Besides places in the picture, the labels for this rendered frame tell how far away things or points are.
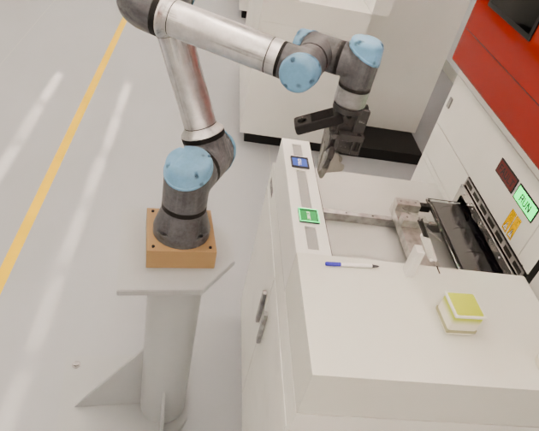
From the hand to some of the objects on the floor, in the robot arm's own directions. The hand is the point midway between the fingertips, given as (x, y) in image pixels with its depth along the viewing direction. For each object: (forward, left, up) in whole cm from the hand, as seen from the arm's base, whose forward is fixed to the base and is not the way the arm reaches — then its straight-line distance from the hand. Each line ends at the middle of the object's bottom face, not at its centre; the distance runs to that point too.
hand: (318, 173), depth 132 cm
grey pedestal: (-43, +5, -111) cm, 119 cm away
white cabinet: (+27, -1, -111) cm, 114 cm away
